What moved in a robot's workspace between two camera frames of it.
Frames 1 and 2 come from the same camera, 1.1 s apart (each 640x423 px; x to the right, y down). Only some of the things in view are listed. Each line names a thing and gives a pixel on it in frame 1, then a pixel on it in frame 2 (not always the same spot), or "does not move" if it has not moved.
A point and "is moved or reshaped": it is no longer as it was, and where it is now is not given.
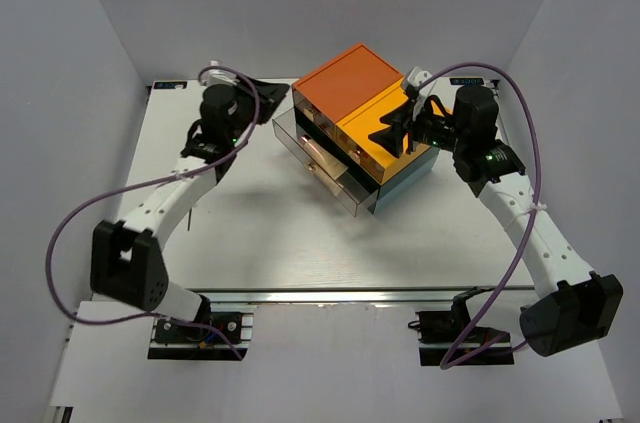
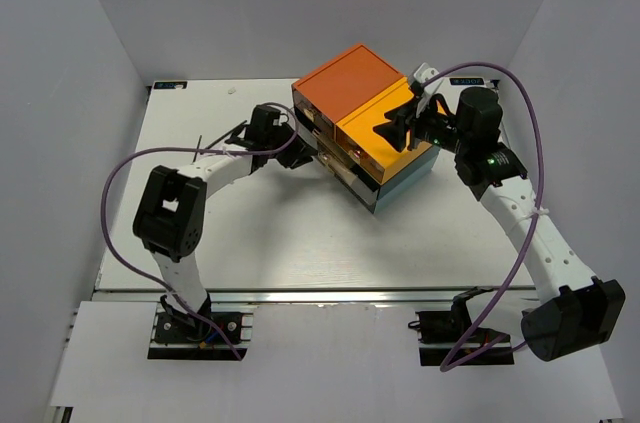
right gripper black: x=400 y=121 does not move
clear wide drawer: x=347 y=190 is moved or reshaped
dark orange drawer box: x=339 y=85 does not move
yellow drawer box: x=353 y=133 does not move
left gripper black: x=271 y=96 to x=299 y=154
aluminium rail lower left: x=62 y=414 does not move
